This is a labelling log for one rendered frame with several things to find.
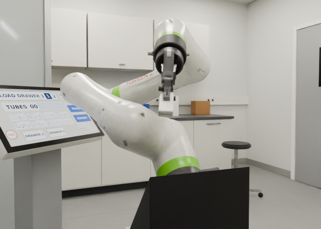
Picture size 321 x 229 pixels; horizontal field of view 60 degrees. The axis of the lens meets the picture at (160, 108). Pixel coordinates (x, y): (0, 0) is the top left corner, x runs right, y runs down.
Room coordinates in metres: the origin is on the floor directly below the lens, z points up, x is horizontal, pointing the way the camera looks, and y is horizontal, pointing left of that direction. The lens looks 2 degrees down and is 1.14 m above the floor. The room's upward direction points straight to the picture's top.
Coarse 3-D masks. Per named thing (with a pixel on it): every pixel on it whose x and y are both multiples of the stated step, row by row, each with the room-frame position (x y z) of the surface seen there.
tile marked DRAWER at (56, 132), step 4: (48, 128) 1.14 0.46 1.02; (52, 128) 1.15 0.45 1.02; (56, 128) 1.17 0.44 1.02; (60, 128) 1.19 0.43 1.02; (48, 132) 1.12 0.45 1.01; (52, 132) 1.14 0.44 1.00; (56, 132) 1.15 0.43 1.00; (60, 132) 1.17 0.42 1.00; (64, 132) 1.19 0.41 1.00; (52, 136) 1.12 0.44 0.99; (56, 136) 1.14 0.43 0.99; (60, 136) 1.16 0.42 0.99
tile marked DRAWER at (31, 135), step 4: (24, 132) 1.03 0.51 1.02; (28, 132) 1.05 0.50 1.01; (32, 132) 1.06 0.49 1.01; (36, 132) 1.08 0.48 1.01; (40, 132) 1.09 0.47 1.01; (24, 136) 1.02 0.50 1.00; (28, 136) 1.03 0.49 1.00; (32, 136) 1.05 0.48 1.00; (36, 136) 1.06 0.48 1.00; (40, 136) 1.08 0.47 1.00; (44, 136) 1.09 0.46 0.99; (28, 140) 1.02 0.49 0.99; (32, 140) 1.04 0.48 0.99
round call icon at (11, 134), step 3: (12, 129) 1.01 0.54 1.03; (6, 132) 0.98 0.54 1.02; (9, 132) 0.98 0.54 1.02; (12, 132) 1.00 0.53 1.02; (15, 132) 1.00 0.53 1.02; (6, 135) 0.97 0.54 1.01; (9, 135) 0.98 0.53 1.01; (12, 135) 0.99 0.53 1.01; (15, 135) 1.00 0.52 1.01; (9, 138) 0.97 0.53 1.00; (12, 138) 0.98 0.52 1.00; (15, 138) 0.99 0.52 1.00; (18, 138) 1.00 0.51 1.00
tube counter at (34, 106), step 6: (30, 102) 1.16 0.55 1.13; (36, 102) 1.19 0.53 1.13; (42, 102) 1.22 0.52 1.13; (48, 102) 1.25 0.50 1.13; (54, 102) 1.28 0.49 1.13; (60, 102) 1.31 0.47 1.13; (36, 108) 1.17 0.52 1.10; (42, 108) 1.19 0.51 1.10; (48, 108) 1.22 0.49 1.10; (54, 108) 1.25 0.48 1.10; (60, 108) 1.28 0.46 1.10
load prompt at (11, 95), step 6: (0, 90) 1.09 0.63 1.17; (0, 96) 1.07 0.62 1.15; (6, 96) 1.09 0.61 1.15; (12, 96) 1.12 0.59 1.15; (18, 96) 1.14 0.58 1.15; (24, 96) 1.17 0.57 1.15; (30, 96) 1.19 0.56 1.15; (36, 96) 1.22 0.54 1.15; (42, 96) 1.25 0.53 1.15; (48, 96) 1.28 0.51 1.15; (54, 96) 1.31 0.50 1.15
